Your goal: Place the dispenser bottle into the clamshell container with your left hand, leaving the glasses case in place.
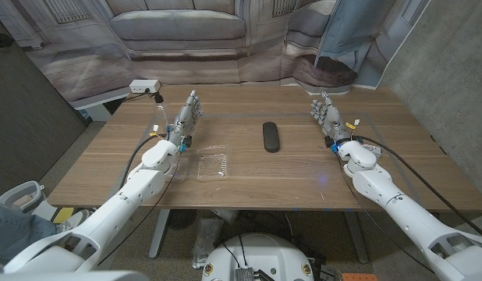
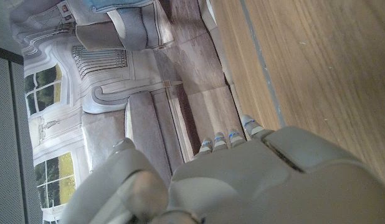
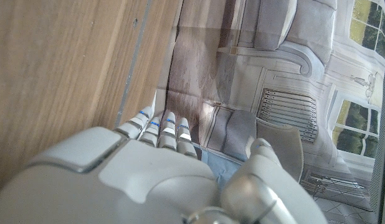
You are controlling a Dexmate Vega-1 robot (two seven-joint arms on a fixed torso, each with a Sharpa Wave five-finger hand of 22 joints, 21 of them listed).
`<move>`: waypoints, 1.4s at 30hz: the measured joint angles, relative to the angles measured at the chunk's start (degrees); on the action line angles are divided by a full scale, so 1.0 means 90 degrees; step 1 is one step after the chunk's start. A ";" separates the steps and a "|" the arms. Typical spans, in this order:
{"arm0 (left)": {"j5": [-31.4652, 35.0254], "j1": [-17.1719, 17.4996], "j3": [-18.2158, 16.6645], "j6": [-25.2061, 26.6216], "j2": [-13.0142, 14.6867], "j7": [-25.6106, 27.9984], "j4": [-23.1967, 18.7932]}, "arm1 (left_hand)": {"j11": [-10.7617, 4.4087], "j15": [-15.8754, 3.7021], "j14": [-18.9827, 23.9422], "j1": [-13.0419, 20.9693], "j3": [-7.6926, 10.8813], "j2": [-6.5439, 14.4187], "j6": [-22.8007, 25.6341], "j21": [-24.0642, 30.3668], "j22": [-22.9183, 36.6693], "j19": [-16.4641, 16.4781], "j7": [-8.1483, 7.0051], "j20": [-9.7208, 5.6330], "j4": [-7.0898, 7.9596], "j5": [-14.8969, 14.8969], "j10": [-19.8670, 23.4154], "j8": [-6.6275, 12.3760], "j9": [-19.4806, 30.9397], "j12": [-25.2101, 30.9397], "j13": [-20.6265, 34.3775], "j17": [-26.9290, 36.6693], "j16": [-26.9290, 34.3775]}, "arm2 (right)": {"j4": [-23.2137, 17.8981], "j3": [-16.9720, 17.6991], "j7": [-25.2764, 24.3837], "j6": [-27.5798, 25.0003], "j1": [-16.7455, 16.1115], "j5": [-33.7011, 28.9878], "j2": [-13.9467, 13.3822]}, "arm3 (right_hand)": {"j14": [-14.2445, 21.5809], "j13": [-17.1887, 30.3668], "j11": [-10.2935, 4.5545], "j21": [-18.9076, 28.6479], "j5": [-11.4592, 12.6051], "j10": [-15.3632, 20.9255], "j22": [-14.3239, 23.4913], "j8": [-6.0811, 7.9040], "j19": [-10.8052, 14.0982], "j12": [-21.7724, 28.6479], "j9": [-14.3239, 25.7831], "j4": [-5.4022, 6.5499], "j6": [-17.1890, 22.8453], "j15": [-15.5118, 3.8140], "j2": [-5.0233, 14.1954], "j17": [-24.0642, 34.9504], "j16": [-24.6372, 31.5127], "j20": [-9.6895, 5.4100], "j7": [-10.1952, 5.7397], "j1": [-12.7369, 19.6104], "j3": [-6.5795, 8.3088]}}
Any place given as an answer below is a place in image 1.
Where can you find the clear dispenser bottle black cap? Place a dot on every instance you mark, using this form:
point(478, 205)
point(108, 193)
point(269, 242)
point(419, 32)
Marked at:
point(161, 115)

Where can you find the white plastic bin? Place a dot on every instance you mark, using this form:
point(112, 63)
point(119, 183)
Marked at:
point(22, 195)

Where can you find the orange box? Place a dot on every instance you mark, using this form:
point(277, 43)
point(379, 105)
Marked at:
point(359, 277)

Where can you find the clear plastic clamshell container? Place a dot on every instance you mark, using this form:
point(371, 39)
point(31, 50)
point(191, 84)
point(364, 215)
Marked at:
point(212, 164)

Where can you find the black round object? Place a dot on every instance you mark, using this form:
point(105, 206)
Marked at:
point(3, 40)

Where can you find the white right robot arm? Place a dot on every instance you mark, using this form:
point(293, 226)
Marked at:
point(405, 218)

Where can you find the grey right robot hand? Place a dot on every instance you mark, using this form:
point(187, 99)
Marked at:
point(332, 121)

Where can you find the printed living room backdrop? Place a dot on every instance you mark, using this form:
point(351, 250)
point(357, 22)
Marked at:
point(178, 58)

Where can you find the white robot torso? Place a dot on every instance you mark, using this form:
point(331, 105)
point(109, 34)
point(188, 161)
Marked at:
point(260, 253)

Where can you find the white low stand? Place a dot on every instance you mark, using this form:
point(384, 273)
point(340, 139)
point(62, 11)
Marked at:
point(98, 104)

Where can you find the white table leg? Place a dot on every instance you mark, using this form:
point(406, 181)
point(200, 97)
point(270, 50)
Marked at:
point(358, 238)
point(159, 234)

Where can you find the clear plastic bag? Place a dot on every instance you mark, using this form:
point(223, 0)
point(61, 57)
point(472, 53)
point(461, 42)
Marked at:
point(206, 242)

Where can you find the white power strip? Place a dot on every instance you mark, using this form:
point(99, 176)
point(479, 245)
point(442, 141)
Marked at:
point(144, 85)

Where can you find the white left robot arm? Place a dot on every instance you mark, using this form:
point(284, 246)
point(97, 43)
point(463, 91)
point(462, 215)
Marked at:
point(120, 207)

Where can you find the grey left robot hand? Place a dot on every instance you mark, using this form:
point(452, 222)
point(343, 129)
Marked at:
point(184, 117)

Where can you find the black glasses case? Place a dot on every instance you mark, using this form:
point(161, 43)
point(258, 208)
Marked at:
point(271, 136)

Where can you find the black round fan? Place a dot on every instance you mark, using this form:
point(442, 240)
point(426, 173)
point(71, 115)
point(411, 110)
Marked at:
point(182, 218)

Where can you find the grey white sneaker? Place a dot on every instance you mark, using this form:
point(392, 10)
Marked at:
point(75, 219)

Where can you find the person's leg in jeans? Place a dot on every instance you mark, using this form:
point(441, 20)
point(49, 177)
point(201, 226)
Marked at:
point(18, 230)

